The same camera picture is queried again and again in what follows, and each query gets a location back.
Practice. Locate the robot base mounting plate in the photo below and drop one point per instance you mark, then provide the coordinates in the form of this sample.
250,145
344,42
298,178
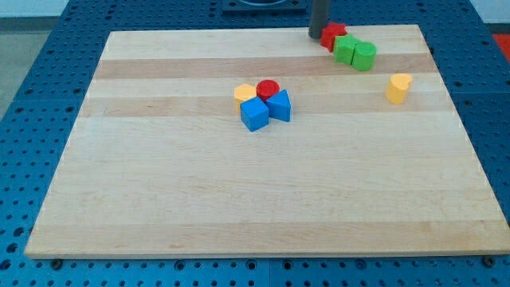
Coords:
237,6

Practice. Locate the wooden board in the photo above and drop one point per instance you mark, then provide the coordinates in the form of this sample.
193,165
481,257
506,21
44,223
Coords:
159,164

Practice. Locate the blue cube block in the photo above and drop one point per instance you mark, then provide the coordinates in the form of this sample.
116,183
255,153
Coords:
254,114

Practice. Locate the blue triangle block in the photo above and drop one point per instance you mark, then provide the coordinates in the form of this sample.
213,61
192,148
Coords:
279,106

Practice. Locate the yellow hexagon block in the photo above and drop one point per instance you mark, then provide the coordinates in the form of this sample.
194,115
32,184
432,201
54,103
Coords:
243,93

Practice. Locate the red cylinder block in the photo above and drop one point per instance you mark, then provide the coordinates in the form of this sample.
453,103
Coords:
267,88

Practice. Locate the green star block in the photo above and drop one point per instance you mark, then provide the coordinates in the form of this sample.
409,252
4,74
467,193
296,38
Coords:
344,48

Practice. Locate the green cylinder block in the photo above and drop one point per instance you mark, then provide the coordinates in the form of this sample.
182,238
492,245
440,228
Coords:
364,56

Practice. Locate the red star block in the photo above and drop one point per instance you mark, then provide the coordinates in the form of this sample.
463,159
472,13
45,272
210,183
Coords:
330,32

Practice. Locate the yellow heart block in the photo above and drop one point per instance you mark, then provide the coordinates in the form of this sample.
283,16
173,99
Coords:
398,87

